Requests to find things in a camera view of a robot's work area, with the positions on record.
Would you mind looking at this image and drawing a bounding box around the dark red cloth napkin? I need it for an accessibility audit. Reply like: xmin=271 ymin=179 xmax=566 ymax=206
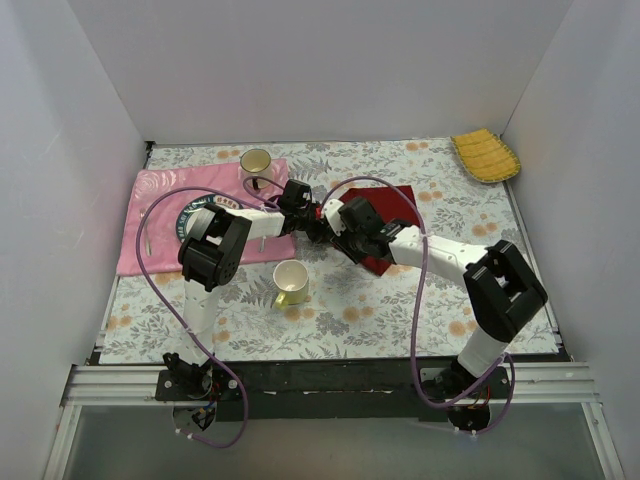
xmin=339 ymin=186 xmax=419 ymax=277

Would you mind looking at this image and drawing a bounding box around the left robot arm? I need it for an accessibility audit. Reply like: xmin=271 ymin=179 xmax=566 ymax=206
xmin=163 ymin=180 xmax=318 ymax=400

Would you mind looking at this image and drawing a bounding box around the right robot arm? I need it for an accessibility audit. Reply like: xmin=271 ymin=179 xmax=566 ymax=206
xmin=320 ymin=196 xmax=548 ymax=404

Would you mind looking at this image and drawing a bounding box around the yellow mug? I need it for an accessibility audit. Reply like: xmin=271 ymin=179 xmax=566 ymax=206
xmin=273 ymin=259 xmax=309 ymax=308

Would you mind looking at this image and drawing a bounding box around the white plate blue rim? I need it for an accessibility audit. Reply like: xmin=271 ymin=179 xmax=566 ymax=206
xmin=175 ymin=194 xmax=244 ymax=243

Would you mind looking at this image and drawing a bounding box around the yellow bamboo tray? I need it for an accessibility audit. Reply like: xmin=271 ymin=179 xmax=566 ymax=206
xmin=451 ymin=128 xmax=521 ymax=184

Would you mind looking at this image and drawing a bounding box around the pink placemat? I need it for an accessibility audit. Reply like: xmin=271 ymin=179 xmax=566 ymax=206
xmin=115 ymin=157 xmax=297 ymax=277

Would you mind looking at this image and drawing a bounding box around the silver fork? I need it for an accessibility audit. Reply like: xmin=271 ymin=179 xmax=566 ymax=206
xmin=144 ymin=234 xmax=152 ymax=257

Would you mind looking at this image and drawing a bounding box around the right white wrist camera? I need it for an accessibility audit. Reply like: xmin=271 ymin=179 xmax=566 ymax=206
xmin=314 ymin=199 xmax=346 ymax=241

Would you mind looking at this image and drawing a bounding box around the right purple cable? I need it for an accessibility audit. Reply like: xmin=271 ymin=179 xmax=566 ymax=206
xmin=319 ymin=175 xmax=516 ymax=435

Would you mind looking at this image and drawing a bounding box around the purple cable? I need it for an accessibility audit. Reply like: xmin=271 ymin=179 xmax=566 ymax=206
xmin=135 ymin=175 xmax=286 ymax=449
xmin=319 ymin=175 xmax=516 ymax=435

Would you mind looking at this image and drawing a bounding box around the white mug black handle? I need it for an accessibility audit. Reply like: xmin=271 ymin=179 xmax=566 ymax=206
xmin=239 ymin=148 xmax=273 ymax=191

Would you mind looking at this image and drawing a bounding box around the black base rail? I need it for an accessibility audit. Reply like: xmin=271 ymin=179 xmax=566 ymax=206
xmin=154 ymin=352 xmax=516 ymax=421

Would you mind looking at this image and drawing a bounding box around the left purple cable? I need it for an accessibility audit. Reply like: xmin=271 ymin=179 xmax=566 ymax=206
xmin=135 ymin=175 xmax=286 ymax=449

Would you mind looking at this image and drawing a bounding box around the aluminium frame rail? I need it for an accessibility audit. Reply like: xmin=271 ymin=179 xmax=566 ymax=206
xmin=45 ymin=360 xmax=624 ymax=479

